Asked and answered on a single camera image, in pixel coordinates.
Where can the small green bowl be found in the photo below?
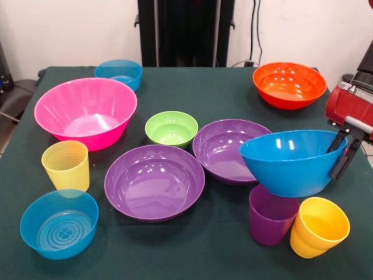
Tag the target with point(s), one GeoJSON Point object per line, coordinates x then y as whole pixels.
{"type": "Point", "coordinates": [172, 128]}

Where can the purple cup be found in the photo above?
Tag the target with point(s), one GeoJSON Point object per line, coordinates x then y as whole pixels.
{"type": "Point", "coordinates": [269, 221]}

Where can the black grey chair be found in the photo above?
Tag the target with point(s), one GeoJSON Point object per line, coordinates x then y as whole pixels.
{"type": "Point", "coordinates": [348, 77]}
{"type": "Point", "coordinates": [16, 97]}

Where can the translucent yellow cup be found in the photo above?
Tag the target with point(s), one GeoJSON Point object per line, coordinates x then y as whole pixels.
{"type": "Point", "coordinates": [65, 166]}

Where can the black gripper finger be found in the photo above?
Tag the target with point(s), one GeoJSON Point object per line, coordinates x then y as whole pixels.
{"type": "Point", "coordinates": [335, 142]}
{"type": "Point", "coordinates": [345, 159]}

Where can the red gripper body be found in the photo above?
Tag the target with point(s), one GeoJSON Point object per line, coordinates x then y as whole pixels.
{"type": "Point", "coordinates": [346, 102]}

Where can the black equipment box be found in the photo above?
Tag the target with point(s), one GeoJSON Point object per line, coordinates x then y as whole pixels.
{"type": "Point", "coordinates": [5, 76]}

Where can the large pink bowl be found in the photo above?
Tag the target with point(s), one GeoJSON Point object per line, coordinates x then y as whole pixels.
{"type": "Point", "coordinates": [87, 111]}

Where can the orange bowl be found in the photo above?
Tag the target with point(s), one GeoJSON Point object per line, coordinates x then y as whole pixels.
{"type": "Point", "coordinates": [288, 87]}

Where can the purple bowl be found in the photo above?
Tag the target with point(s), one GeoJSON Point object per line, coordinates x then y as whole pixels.
{"type": "Point", "coordinates": [154, 186]}
{"type": "Point", "coordinates": [221, 148]}

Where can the dark green table cloth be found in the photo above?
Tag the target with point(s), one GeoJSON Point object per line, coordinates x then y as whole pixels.
{"type": "Point", "coordinates": [204, 96]}

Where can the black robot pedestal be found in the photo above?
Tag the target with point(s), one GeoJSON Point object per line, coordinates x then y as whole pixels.
{"type": "Point", "coordinates": [186, 32]}

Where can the translucent blue small bowl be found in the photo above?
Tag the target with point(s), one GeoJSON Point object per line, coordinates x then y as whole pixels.
{"type": "Point", "coordinates": [128, 77]}
{"type": "Point", "coordinates": [58, 230]}

